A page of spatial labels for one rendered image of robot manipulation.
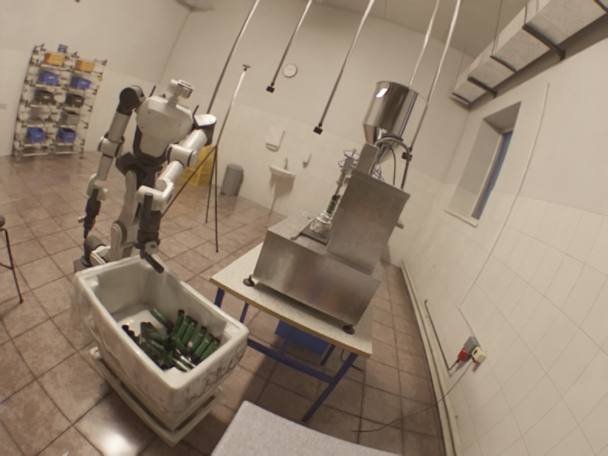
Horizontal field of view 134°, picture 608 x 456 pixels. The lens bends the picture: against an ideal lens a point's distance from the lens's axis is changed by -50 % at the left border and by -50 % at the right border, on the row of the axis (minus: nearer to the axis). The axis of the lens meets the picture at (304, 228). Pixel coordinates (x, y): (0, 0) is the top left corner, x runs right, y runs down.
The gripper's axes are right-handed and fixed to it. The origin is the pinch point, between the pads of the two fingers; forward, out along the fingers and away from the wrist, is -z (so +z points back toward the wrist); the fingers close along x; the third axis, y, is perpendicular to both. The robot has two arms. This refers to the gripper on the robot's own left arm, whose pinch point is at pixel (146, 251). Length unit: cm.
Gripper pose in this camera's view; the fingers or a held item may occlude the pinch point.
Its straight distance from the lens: 113.4
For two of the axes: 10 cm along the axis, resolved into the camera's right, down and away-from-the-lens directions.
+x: -4.1, 1.2, -9.1
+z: 3.5, -8.9, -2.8
